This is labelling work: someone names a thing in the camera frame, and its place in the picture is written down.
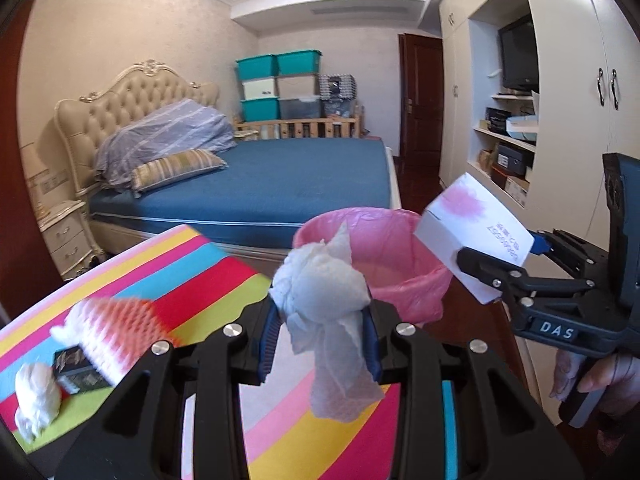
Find black shelf box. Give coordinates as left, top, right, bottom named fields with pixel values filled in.
left=486, top=108, right=512, bottom=136

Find small black box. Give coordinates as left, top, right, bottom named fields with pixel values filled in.
left=52, top=345, right=113, bottom=395

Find cream nightstand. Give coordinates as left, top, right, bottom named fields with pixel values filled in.
left=37, top=199, right=103, bottom=281

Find white storage box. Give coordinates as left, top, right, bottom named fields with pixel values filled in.
left=242, top=77, right=278, bottom=101

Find bed with blue sheet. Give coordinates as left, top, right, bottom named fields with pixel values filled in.
left=87, top=137, right=401, bottom=251

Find white pink cardboard box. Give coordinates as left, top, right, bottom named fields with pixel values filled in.
left=414, top=172, right=533, bottom=306

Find beige storage box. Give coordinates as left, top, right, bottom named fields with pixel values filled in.
left=276, top=74, right=321, bottom=100

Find teal storage box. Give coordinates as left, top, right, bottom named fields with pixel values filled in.
left=241, top=97, right=281, bottom=122
left=236, top=55, right=278, bottom=81
left=276, top=50, right=322, bottom=76

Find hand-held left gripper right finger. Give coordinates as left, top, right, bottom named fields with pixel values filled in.
left=357, top=300, right=586, bottom=480

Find striped colourful tablecloth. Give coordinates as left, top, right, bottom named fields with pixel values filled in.
left=0, top=224, right=461, bottom=480

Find pink lined waste bin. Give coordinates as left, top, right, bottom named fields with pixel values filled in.
left=292, top=207, right=453, bottom=328

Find white shoe box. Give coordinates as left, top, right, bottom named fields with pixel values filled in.
left=504, top=175, right=530, bottom=206

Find grey striped duvet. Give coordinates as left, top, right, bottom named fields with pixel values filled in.
left=94, top=98, right=238, bottom=186

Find person's right hand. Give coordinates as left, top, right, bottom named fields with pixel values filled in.
left=549, top=347, right=640, bottom=413

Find striped olive pillow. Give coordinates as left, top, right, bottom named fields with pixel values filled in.
left=131, top=148, right=228, bottom=193

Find white flat box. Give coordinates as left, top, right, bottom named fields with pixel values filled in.
left=506, top=115, right=540, bottom=143

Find grey clear storage box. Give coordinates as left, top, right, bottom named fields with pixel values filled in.
left=278, top=96, right=323, bottom=120

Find narrow ceiling air vent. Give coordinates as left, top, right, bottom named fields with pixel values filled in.
left=312, top=6, right=408, bottom=16

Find wooden crib rail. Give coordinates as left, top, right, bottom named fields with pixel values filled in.
left=234, top=114, right=363, bottom=141

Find pink foam fruit net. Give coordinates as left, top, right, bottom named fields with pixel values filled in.
left=50, top=296, right=176, bottom=386

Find dark wooden door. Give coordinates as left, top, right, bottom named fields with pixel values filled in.
left=398, top=32, right=445, bottom=173

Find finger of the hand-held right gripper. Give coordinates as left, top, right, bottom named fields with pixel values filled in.
left=530, top=229, right=613, bottom=286
left=455, top=246, right=601, bottom=316

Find cream built-in wardrobe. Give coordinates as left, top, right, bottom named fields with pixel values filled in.
left=437, top=0, right=640, bottom=281

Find white tissue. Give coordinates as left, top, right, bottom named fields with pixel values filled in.
left=268, top=222, right=386, bottom=422
left=14, top=362, right=62, bottom=441

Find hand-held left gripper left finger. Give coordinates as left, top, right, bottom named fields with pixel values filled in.
left=54, top=300, right=281, bottom=480

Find dark storage box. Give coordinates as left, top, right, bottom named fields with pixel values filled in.
left=322, top=99, right=357, bottom=117

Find patterned dark box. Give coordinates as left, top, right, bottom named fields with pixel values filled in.
left=318, top=74, right=357, bottom=100

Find black safe box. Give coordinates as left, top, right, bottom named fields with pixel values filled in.
left=496, top=142, right=535, bottom=176

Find beige tufted headboard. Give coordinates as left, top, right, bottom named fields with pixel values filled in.
left=54, top=59, right=221, bottom=201

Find black television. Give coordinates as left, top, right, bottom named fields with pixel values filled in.
left=498, top=14, right=540, bottom=93

